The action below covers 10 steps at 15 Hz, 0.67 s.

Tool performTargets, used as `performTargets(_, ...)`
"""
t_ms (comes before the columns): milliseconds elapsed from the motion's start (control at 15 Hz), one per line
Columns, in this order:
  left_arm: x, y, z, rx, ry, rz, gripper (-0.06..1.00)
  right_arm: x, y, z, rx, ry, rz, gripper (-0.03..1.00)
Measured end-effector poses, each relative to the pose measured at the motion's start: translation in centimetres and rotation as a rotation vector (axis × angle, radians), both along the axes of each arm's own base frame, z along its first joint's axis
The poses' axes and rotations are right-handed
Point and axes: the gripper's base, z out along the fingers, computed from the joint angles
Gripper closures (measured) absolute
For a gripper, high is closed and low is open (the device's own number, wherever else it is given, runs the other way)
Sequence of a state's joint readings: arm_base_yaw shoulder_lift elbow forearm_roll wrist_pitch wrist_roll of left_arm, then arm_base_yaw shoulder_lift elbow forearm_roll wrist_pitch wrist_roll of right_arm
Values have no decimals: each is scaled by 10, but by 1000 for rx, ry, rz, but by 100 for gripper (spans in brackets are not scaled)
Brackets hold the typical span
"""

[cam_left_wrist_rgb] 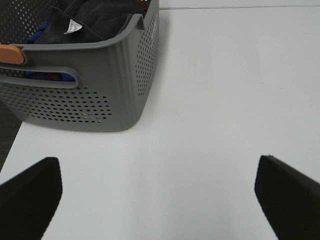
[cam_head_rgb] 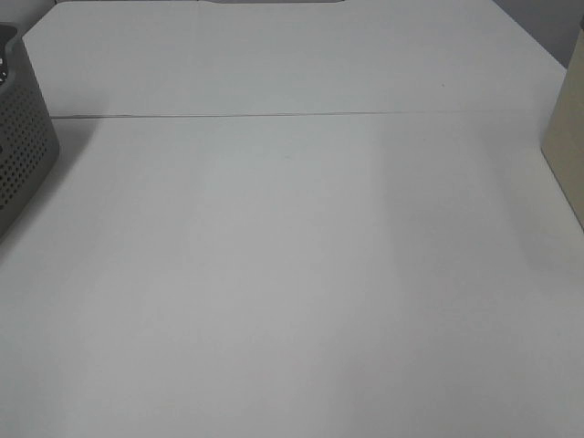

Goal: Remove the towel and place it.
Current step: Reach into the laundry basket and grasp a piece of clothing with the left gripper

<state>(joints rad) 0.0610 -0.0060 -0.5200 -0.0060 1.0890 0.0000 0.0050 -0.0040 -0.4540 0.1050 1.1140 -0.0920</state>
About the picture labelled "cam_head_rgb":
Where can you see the grey perforated plastic basket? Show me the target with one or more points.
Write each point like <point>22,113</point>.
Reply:
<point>29,143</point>

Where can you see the beige box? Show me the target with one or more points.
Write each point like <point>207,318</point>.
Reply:
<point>563,143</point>

